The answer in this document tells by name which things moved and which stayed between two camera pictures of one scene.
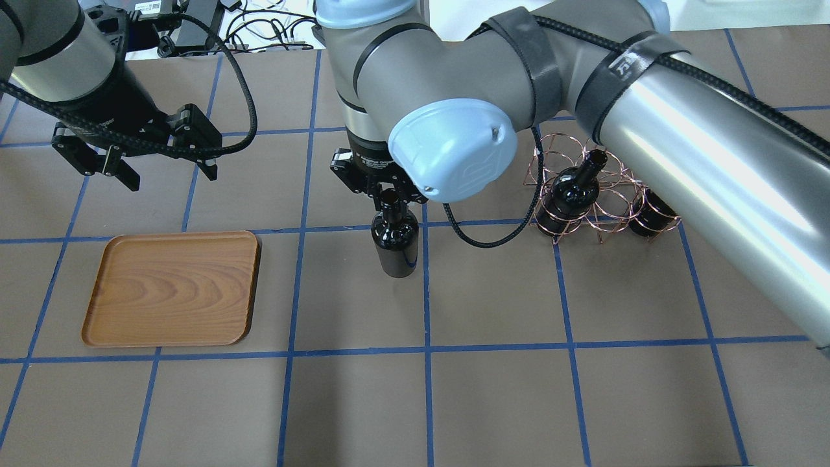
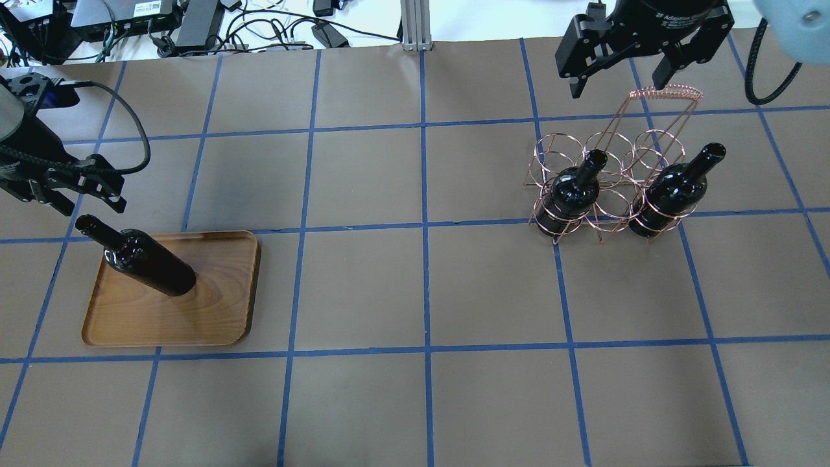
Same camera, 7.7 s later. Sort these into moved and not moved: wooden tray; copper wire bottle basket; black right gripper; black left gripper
Moved: black right gripper; black left gripper
Not moved: copper wire bottle basket; wooden tray
